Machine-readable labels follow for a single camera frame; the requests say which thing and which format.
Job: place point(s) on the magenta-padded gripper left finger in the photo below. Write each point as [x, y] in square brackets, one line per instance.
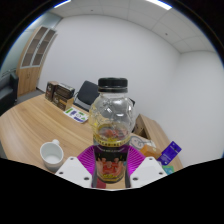
[76, 170]

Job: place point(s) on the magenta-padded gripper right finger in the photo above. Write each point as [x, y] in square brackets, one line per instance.
[146, 170]

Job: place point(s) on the clear black-capped drink bottle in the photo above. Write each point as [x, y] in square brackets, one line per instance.
[111, 133]

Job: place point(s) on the orange-brown box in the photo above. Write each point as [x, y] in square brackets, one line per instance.
[150, 152]

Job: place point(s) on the purple sign card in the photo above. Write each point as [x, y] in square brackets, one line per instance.
[169, 153]

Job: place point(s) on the white and grey mug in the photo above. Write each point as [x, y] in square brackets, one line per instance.
[51, 156]

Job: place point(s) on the round white disc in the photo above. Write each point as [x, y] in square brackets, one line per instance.
[138, 142]

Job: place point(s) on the wooden side desk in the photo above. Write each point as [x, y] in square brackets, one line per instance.
[150, 128]

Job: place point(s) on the green and white leaflet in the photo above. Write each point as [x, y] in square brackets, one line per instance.
[76, 115]

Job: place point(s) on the large dark brown box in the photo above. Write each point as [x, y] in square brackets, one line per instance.
[64, 95]

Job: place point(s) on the black office chair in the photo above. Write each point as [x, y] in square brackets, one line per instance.
[86, 93]

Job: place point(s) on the small dark brown box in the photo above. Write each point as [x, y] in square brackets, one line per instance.
[50, 90]

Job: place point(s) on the black sofa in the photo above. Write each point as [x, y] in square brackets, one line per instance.
[8, 95]

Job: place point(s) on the wooden glass-door cabinet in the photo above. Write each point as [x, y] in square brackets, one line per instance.
[28, 73]

